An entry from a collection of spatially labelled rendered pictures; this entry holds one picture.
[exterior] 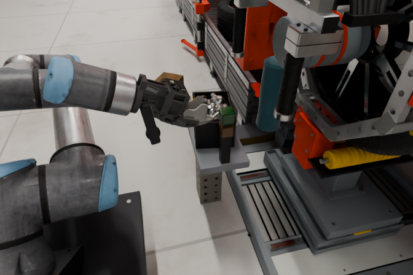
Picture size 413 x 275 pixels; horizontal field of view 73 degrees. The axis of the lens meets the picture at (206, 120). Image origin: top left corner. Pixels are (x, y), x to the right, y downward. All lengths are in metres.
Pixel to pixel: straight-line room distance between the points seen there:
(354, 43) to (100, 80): 0.60
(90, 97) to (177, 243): 0.86
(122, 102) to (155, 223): 0.85
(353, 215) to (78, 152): 0.96
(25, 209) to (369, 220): 1.08
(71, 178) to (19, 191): 0.11
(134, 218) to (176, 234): 0.34
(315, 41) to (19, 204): 0.71
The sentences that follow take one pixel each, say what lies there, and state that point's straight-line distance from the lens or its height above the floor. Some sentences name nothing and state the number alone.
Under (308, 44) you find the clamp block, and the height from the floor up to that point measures 0.93.
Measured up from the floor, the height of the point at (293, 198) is 0.17.
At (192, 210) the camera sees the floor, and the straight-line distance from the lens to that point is 1.38.
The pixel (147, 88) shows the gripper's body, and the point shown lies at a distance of 0.62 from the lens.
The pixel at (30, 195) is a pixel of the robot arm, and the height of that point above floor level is 0.60.
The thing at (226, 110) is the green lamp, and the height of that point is 0.66.
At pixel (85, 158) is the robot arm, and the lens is 0.82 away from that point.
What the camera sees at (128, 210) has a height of 0.30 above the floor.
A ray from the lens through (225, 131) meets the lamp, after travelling 0.84.
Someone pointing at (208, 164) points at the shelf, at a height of 0.45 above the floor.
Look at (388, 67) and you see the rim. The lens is 0.86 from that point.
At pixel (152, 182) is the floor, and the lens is 1.51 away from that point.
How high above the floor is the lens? 1.13
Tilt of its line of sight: 37 degrees down
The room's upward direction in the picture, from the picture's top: straight up
